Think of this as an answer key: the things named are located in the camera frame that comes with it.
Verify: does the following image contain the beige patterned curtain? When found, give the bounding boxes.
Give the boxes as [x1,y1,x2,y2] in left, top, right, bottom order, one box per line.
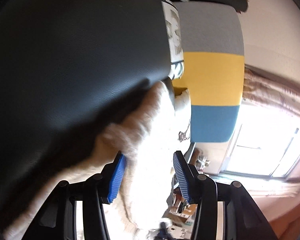
[242,68,300,118]

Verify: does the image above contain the white deer print pillow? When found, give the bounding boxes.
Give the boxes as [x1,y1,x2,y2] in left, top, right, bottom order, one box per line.
[174,88,191,142]

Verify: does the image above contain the cream knit sweater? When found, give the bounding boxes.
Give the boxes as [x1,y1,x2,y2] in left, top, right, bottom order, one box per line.
[3,81,177,239]

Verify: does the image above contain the window with frame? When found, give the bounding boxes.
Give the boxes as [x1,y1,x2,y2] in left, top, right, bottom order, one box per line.
[221,104,300,180]

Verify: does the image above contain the triangle pattern pillow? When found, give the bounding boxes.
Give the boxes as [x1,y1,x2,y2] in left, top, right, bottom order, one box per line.
[161,0,184,80]

